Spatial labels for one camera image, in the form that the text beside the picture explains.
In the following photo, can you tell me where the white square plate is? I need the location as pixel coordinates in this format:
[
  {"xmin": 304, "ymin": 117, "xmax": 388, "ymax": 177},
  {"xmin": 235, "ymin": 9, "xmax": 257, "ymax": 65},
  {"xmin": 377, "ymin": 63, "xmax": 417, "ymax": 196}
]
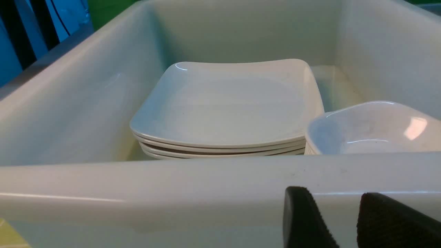
[
  {"xmin": 143, "ymin": 148, "xmax": 306, "ymax": 160},
  {"xmin": 130, "ymin": 59, "xmax": 324, "ymax": 148},
  {"xmin": 139, "ymin": 142, "xmax": 306, "ymax": 158},
  {"xmin": 134, "ymin": 134, "xmax": 307, "ymax": 154}
]

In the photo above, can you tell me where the large white plastic tub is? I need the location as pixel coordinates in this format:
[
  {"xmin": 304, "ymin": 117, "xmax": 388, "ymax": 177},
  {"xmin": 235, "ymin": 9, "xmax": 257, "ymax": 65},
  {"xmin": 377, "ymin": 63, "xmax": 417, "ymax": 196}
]
[{"xmin": 1, "ymin": 0, "xmax": 440, "ymax": 248}]

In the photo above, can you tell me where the green backdrop cloth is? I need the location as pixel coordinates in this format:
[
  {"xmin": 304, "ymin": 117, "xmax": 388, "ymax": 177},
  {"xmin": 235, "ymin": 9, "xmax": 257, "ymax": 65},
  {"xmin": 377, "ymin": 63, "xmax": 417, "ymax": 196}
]
[{"xmin": 87, "ymin": 0, "xmax": 136, "ymax": 31}]

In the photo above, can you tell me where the white square plate bottom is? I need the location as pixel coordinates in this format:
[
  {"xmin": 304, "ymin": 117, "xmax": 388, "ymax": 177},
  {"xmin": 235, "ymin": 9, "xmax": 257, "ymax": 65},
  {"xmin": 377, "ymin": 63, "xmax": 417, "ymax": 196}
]
[{"xmin": 143, "ymin": 148, "xmax": 306, "ymax": 160}]

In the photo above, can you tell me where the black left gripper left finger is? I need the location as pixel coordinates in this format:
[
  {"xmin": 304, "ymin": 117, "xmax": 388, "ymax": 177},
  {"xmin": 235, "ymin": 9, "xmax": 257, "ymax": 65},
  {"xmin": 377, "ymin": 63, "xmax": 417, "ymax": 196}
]
[{"xmin": 283, "ymin": 186, "xmax": 339, "ymax": 248}]

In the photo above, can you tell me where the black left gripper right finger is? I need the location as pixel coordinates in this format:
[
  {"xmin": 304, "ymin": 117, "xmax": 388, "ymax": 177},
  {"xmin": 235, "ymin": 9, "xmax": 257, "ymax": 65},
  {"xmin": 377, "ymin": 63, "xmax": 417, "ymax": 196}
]
[{"xmin": 357, "ymin": 193, "xmax": 441, "ymax": 248}]

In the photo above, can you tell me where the white square plate top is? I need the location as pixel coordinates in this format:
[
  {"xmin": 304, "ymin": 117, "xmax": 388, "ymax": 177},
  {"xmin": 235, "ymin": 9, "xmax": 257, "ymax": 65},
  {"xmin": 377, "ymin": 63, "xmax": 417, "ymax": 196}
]
[{"xmin": 130, "ymin": 59, "xmax": 324, "ymax": 148}]

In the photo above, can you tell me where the white square bowl in tub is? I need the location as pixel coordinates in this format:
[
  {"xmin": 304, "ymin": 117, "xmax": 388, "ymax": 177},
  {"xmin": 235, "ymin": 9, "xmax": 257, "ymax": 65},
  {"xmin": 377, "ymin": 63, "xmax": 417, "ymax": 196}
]
[{"xmin": 305, "ymin": 101, "xmax": 441, "ymax": 154}]

